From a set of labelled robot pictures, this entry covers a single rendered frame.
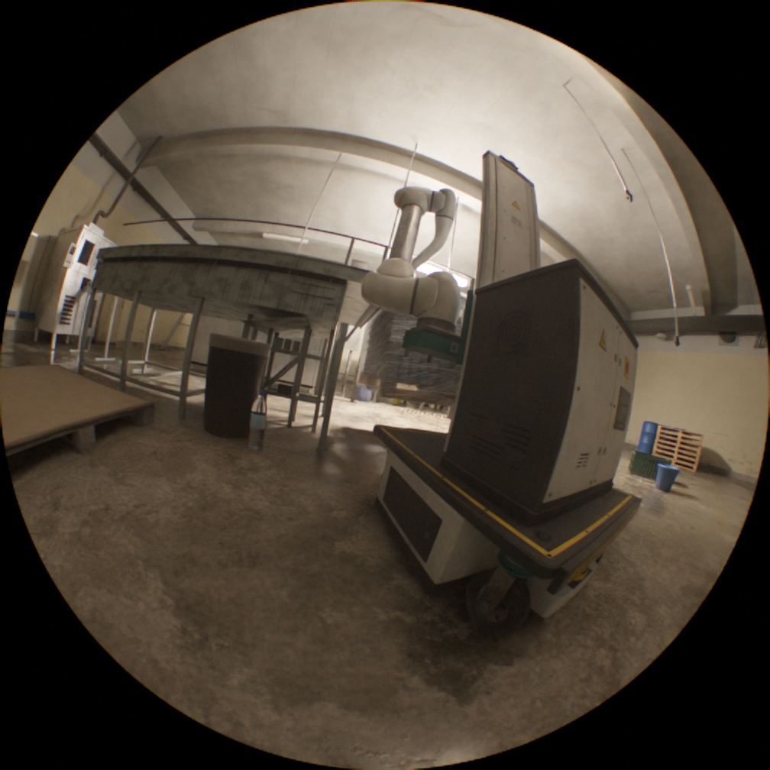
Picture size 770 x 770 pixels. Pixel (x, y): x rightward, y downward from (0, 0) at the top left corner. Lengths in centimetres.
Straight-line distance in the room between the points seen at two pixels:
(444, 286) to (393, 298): 20
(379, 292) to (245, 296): 93
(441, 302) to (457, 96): 405
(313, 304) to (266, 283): 33
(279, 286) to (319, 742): 177
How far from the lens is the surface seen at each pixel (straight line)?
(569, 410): 47
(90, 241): 545
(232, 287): 166
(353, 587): 70
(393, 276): 94
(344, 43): 459
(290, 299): 153
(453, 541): 56
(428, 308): 91
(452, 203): 136
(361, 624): 63
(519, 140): 497
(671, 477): 330
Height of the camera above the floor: 53
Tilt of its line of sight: 2 degrees down
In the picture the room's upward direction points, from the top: 12 degrees clockwise
